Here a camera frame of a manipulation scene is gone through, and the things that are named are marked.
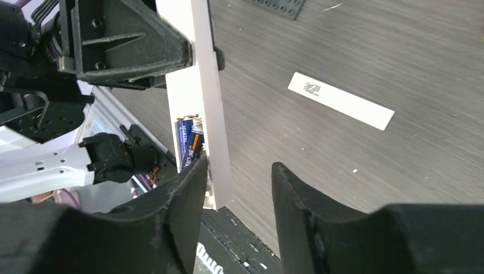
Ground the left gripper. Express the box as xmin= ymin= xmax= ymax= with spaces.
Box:
xmin=31 ymin=1 xmax=193 ymax=90

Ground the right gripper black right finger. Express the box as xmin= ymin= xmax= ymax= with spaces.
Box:
xmin=272 ymin=162 xmax=483 ymax=273

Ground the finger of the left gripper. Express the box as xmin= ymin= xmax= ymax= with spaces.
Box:
xmin=214 ymin=46 xmax=225 ymax=71

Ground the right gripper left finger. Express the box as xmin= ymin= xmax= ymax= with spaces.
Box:
xmin=1 ymin=157 xmax=207 ymax=273

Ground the slim white remote control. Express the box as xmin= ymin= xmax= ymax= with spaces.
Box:
xmin=156 ymin=1 xmax=234 ymax=209

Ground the purple battery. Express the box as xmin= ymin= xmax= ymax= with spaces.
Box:
xmin=176 ymin=118 xmax=193 ymax=163

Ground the slim remote back cover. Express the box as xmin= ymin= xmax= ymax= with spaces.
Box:
xmin=288 ymin=72 xmax=395 ymax=131

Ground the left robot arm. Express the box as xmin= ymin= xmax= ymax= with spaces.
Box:
xmin=1 ymin=1 xmax=194 ymax=202

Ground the grey lego baseplate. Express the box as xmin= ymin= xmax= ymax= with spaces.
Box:
xmin=247 ymin=0 xmax=306 ymax=21

